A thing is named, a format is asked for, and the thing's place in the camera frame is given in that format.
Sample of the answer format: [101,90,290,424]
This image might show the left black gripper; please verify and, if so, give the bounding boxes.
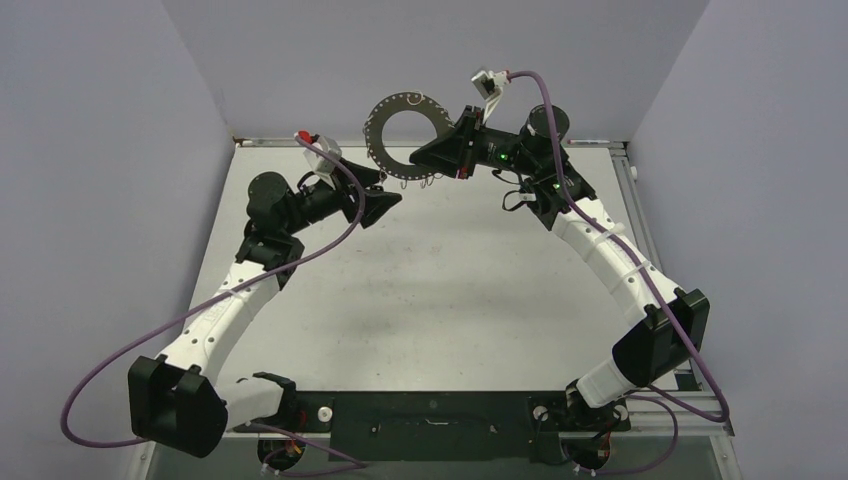
[282,158,399,236]

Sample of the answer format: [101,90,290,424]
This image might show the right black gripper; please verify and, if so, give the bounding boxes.
[410,105,540,180]

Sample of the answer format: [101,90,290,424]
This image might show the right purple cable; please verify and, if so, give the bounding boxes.
[506,69,731,477]

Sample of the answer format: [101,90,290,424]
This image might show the metal perforated ring plate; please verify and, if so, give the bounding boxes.
[362,90,453,181]

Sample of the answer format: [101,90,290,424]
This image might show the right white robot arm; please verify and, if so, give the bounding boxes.
[410,105,710,428]

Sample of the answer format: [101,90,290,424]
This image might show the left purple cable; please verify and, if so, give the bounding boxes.
[59,131,369,478]

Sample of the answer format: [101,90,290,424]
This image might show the purple cable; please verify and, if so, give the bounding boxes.
[59,131,369,478]
[506,69,731,477]

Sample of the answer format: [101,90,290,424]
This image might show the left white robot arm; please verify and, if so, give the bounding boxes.
[128,159,402,458]

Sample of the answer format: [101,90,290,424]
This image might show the aluminium frame rail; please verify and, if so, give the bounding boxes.
[609,141,735,437]

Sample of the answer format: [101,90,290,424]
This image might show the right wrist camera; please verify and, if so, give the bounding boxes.
[470,69,511,124]

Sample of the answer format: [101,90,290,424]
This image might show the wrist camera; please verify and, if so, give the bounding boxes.
[303,134,342,183]
[470,69,511,124]

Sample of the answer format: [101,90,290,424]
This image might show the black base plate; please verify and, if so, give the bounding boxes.
[237,391,631,464]

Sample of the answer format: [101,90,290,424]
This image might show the red white marker pen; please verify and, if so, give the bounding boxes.
[567,139,612,146]

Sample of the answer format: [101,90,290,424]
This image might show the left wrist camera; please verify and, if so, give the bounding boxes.
[303,134,342,183]

